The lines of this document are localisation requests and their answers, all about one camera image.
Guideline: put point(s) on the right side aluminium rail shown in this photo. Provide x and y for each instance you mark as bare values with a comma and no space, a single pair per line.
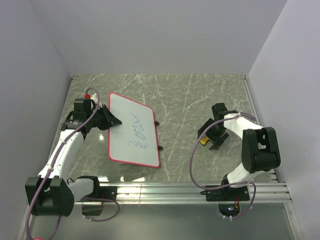
265,176

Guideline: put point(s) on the pink framed whiteboard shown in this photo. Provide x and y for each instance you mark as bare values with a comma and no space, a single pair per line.
135,140

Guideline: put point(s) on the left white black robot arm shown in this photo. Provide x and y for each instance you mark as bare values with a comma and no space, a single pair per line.
58,166

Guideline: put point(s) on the yellow bone shaped eraser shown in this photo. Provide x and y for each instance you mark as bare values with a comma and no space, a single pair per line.
204,140

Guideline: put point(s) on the aluminium mounting rail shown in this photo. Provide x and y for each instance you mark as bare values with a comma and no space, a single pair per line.
160,193

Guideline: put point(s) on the whiteboard wire stand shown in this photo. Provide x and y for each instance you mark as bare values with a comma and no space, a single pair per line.
159,147

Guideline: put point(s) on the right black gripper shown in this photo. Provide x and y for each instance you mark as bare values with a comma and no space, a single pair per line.
218,143

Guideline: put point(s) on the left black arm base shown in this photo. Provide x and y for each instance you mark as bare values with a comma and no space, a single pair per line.
104,192

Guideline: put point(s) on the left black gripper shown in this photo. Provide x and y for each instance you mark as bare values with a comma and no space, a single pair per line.
109,117

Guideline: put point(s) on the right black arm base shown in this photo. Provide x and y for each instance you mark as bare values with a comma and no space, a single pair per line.
227,194

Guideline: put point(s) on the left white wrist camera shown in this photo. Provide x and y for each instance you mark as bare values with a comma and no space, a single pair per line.
93,97

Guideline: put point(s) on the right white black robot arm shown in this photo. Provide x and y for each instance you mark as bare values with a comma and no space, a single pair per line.
259,148

